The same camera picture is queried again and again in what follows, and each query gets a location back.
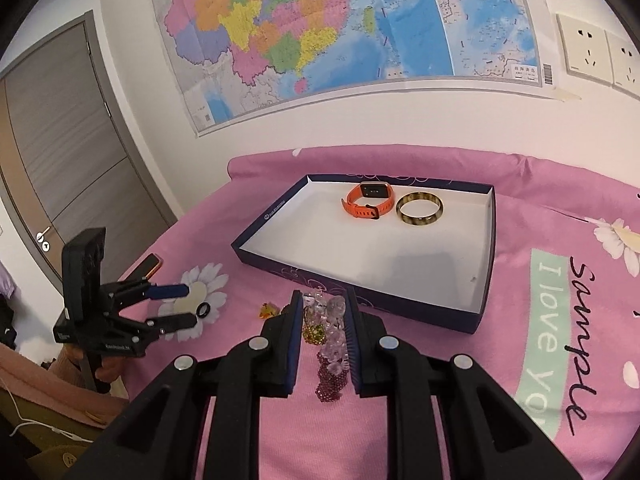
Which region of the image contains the crystal bead bracelet pile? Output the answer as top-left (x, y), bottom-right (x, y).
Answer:
top-left (299, 288), bottom-right (352, 403)

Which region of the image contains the tortoiseshell bangle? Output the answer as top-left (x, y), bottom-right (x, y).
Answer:
top-left (395, 191), bottom-right (445, 226)

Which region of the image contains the orange smart watch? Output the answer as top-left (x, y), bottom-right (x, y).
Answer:
top-left (341, 182), bottom-right (395, 220)

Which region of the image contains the person's left hand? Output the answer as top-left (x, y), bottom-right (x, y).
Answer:
top-left (60, 344), bottom-right (128, 384)

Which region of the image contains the orange edged phone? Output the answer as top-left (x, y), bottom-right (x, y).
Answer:
top-left (126, 254), bottom-right (163, 281)

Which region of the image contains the yellow amber charm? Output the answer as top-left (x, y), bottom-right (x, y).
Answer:
top-left (258, 302), bottom-right (280, 320)

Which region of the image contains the grey door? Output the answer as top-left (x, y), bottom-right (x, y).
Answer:
top-left (1, 12), bottom-right (177, 288)

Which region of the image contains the dark purple shallow box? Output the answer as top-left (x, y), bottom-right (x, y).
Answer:
top-left (232, 174), bottom-right (496, 334)

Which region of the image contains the white cable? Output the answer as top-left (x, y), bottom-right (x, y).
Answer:
top-left (0, 376), bottom-right (94, 444)

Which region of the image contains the colourful wall map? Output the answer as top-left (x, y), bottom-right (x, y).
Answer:
top-left (151, 0), bottom-right (542, 134)

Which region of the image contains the white wall socket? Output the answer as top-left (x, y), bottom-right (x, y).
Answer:
top-left (556, 14), bottom-right (613, 86)
top-left (605, 32), bottom-right (640, 98)

